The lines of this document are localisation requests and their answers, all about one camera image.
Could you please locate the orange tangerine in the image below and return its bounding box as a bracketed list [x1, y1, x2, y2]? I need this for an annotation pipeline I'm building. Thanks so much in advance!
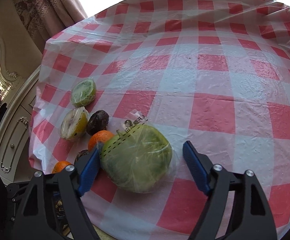
[87, 130, 114, 152]
[52, 160, 71, 173]

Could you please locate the dark brown fruit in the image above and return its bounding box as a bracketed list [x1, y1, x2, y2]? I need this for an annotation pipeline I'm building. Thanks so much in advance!
[74, 150, 89, 163]
[86, 110, 109, 136]

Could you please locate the pale yellow fruit half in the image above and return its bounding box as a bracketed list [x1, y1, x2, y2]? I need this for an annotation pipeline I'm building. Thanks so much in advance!
[60, 107, 89, 141]

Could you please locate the green melon half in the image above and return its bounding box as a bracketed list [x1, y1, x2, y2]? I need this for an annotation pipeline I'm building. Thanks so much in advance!
[97, 109, 176, 193]

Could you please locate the green kiwi half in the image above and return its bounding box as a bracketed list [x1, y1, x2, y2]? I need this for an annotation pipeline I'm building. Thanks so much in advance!
[70, 79, 97, 107]

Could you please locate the cream ornate cabinet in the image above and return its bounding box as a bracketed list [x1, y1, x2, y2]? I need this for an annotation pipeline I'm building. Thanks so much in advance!
[0, 37, 40, 185]

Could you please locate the red white checkered tablecloth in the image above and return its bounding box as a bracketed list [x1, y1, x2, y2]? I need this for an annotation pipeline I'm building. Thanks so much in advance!
[29, 0, 290, 239]

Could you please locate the pink floral curtain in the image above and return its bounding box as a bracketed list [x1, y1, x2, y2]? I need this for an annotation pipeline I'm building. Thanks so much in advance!
[12, 0, 87, 51]

